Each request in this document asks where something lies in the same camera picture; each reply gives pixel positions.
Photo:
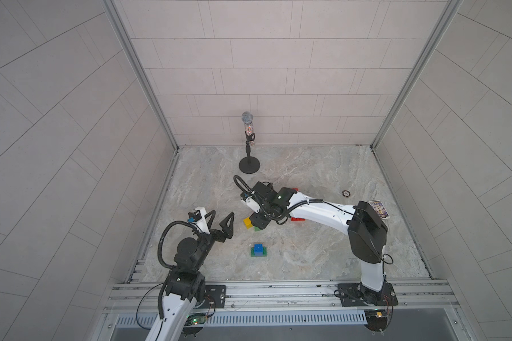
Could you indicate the right controller board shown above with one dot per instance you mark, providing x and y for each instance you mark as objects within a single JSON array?
[{"x": 378, "y": 321}]

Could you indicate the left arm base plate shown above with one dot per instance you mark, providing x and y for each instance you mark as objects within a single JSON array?
[{"x": 214, "y": 297}]

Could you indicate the playing card box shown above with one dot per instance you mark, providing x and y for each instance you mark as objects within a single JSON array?
[{"x": 380, "y": 209}]

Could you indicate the blue small lego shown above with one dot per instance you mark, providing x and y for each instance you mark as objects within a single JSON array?
[{"x": 258, "y": 250}]

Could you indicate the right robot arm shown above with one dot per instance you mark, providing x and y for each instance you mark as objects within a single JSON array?
[{"x": 366, "y": 232}]

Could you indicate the controller board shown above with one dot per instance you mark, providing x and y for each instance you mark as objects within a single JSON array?
[
  {"x": 194, "y": 324},
  {"x": 378, "y": 321}
]

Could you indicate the vented cable duct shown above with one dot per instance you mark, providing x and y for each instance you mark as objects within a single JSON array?
[{"x": 278, "y": 318}]

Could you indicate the black microphone stand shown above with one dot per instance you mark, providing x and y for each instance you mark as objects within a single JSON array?
[{"x": 249, "y": 164}]

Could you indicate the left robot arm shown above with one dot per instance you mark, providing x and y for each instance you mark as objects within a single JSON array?
[{"x": 185, "y": 285}]

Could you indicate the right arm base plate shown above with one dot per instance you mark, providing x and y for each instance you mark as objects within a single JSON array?
[{"x": 358, "y": 295}]

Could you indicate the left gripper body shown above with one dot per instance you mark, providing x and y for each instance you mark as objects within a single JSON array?
[{"x": 203, "y": 245}]

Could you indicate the left controller board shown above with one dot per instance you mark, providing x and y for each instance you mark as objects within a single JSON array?
[{"x": 194, "y": 324}]

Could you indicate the glitter microphone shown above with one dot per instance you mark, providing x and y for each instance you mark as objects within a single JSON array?
[{"x": 247, "y": 119}]

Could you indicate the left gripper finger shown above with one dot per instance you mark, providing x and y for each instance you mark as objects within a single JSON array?
[
  {"x": 208, "y": 219},
  {"x": 227, "y": 229}
]

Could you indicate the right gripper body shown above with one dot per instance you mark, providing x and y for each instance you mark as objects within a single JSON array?
[{"x": 264, "y": 214}]

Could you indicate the green long lego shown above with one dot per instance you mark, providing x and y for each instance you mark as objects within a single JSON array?
[{"x": 251, "y": 252}]

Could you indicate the yellow small lego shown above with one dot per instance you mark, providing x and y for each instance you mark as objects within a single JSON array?
[{"x": 247, "y": 222}]

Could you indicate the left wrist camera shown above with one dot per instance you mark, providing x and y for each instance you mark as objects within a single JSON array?
[{"x": 198, "y": 218}]

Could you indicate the aluminium front rail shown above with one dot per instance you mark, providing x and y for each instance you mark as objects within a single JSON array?
[{"x": 312, "y": 295}]

